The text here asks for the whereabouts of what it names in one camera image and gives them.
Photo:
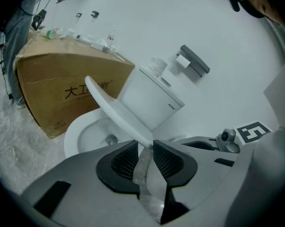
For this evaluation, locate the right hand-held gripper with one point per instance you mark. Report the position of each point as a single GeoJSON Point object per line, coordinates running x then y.
{"type": "Point", "coordinates": [251, 131]}

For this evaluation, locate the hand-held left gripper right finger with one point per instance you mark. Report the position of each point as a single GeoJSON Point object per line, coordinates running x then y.
{"type": "Point", "coordinates": [204, 181]}

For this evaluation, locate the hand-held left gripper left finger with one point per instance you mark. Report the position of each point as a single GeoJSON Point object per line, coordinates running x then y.
{"type": "Point", "coordinates": [85, 188]}

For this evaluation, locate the white toilet lid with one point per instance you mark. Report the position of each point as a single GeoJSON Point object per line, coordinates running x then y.
{"type": "Point", "coordinates": [118, 112]}

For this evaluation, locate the white toilet with flush button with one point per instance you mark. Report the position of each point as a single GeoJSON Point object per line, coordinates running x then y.
{"type": "Point", "coordinates": [152, 98]}

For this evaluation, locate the white toilet paper roll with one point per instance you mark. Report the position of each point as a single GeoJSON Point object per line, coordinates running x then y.
{"type": "Point", "coordinates": [156, 66]}
{"type": "Point", "coordinates": [182, 61]}

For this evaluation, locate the large brown cardboard box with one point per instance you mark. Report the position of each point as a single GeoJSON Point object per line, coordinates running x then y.
{"type": "Point", "coordinates": [62, 79]}

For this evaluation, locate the thin wooden stick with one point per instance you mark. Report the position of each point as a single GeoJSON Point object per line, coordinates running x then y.
{"type": "Point", "coordinates": [119, 56]}

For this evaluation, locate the clear water bottle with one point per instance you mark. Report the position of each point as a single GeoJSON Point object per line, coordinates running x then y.
{"type": "Point", "coordinates": [111, 39]}

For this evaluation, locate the small white carton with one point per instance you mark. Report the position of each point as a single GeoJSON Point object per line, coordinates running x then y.
{"type": "Point", "coordinates": [98, 45]}

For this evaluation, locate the white tube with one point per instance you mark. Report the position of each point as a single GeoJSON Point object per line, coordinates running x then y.
{"type": "Point", "coordinates": [82, 39]}

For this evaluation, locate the person's face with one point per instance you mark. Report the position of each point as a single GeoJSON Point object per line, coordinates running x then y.
{"type": "Point", "coordinates": [265, 6]}

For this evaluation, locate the white bottle with green cap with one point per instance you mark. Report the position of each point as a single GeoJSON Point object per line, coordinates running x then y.
{"type": "Point", "coordinates": [50, 34]}

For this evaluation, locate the grey wall paper holder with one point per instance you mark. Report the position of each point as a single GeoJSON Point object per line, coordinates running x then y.
{"type": "Point", "coordinates": [197, 60]}

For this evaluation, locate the black head camera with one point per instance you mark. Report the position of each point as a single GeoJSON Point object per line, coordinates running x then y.
{"type": "Point", "coordinates": [233, 0]}

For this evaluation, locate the black wall bracket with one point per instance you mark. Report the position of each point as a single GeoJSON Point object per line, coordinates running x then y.
{"type": "Point", "coordinates": [95, 14]}
{"type": "Point", "coordinates": [79, 15]}

